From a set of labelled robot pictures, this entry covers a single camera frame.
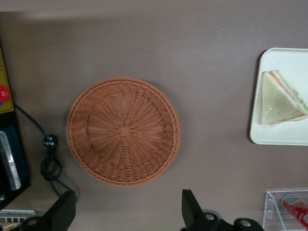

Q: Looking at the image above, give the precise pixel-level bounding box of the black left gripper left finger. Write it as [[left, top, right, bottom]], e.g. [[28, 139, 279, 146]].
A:
[[16, 190, 77, 231]]

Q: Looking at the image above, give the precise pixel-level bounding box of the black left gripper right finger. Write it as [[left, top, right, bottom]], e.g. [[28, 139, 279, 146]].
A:
[[180, 189, 222, 231]]

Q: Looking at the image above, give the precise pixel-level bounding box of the plastic triangle sandwich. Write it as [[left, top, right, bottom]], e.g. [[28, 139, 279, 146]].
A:
[[260, 69, 308, 126]]

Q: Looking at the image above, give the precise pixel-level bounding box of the round brown wicker basket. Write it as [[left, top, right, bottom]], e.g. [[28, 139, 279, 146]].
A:
[[66, 77, 181, 187]]

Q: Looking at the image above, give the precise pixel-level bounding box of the cream plastic tray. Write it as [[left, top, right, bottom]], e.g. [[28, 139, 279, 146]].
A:
[[249, 47, 308, 146]]

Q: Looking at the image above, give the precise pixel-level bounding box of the grey vented metal part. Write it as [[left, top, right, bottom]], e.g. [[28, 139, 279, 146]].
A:
[[0, 209, 36, 231]]

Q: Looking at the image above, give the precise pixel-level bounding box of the black equipment box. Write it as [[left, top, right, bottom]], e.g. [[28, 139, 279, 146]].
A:
[[0, 36, 32, 210]]

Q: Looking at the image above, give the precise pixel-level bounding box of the silver metal bar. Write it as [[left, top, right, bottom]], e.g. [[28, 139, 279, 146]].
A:
[[0, 130, 22, 191]]

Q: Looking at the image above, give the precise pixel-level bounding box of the clear acrylic box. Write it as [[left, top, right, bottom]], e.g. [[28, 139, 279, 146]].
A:
[[262, 188, 308, 231]]

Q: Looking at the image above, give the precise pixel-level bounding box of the red can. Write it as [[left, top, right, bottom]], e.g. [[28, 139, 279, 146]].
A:
[[280, 194, 308, 230]]

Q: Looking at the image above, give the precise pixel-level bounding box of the yellow emergency stop box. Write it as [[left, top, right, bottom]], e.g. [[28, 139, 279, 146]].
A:
[[0, 45, 15, 114]]

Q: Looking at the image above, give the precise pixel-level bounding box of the black power cable with plug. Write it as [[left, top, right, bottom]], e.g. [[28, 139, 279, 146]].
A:
[[13, 103, 78, 201]]

